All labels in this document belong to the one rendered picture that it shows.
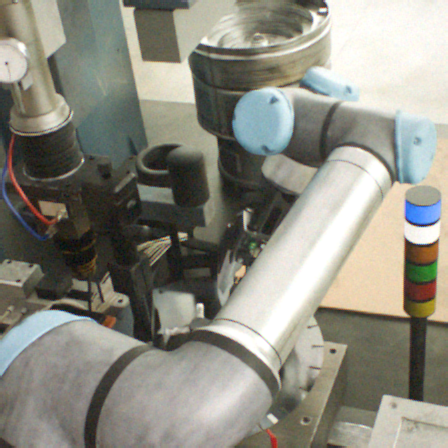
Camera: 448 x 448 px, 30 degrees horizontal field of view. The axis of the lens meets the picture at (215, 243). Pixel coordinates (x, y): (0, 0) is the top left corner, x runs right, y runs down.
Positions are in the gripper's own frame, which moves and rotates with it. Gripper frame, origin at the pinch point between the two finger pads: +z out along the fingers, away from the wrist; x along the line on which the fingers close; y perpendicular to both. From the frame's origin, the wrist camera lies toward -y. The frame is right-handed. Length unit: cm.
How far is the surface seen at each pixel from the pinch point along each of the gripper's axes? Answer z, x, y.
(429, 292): -14.5, 23.0, 7.0
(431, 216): -25.3, 16.8, 9.5
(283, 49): -26, 1, -53
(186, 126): 9, -6, -96
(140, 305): 0.8, -12.3, 8.7
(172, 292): 6.1, -6.6, -7.1
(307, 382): 0.8, 11.4, 13.6
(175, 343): 6.9, -5.2, 5.1
